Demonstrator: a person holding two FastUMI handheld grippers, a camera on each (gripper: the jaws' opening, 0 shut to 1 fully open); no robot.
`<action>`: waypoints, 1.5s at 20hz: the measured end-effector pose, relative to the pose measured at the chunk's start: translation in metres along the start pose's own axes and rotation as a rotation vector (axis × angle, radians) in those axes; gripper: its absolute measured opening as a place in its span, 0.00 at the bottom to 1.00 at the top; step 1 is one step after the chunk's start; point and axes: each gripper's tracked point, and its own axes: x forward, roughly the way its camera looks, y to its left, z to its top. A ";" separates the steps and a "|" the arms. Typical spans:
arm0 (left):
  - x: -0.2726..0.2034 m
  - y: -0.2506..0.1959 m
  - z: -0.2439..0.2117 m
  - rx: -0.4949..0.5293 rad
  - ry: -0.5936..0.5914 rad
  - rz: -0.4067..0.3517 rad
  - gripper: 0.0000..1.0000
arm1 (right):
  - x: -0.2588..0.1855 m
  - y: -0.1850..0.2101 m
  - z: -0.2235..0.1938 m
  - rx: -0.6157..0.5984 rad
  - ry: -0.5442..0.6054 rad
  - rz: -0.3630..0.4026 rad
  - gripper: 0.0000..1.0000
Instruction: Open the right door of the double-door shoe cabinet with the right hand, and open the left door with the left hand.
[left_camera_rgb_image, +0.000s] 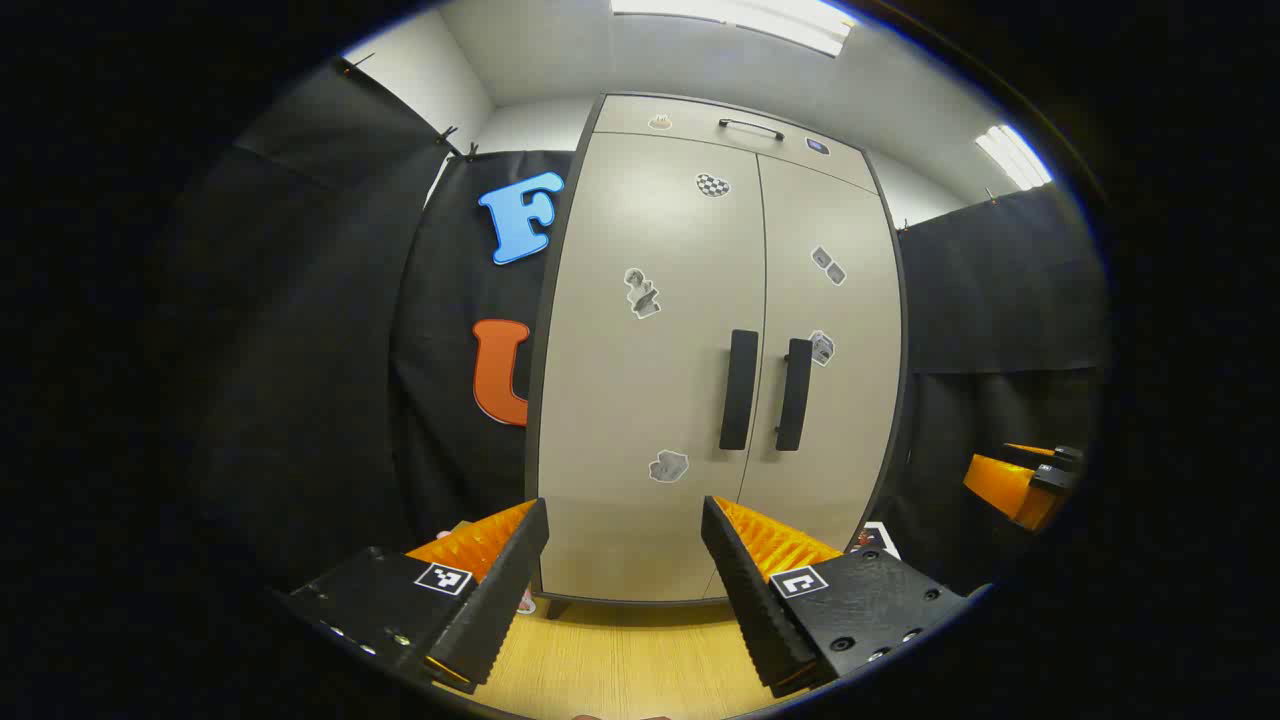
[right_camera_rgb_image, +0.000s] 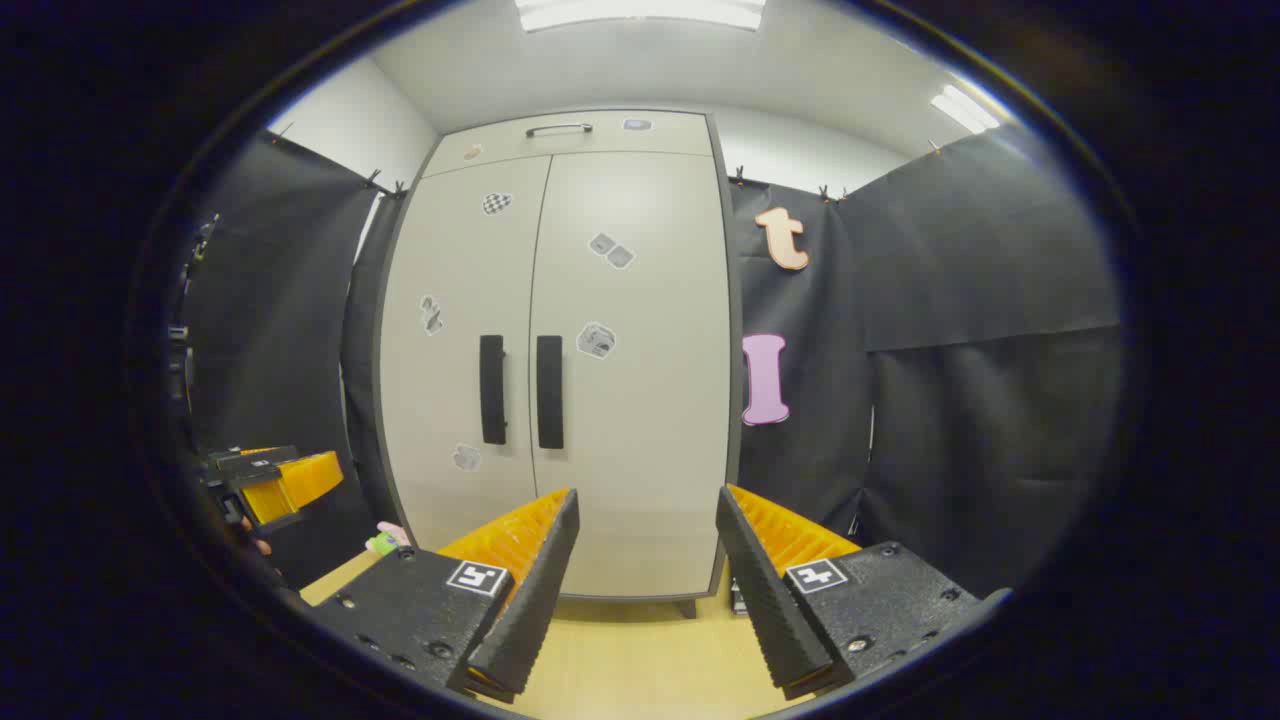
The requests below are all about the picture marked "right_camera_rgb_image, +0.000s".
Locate grey double-door shoe cabinet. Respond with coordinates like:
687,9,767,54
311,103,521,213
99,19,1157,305
372,108,746,619

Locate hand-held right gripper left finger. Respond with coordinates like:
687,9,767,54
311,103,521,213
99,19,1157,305
300,488,581,704

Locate grey cabinet door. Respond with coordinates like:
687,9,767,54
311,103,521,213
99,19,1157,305
528,150,733,599
378,155,553,551

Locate black backdrop cloth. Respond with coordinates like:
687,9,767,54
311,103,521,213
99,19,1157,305
185,125,1126,601

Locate grey cabinet top drawer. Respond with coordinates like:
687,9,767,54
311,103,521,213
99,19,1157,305
422,110,715,179

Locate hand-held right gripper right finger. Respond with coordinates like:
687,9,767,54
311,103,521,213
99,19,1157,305
715,484,1011,701

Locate black door handle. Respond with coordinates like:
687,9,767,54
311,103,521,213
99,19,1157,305
479,335,507,446
536,335,565,450

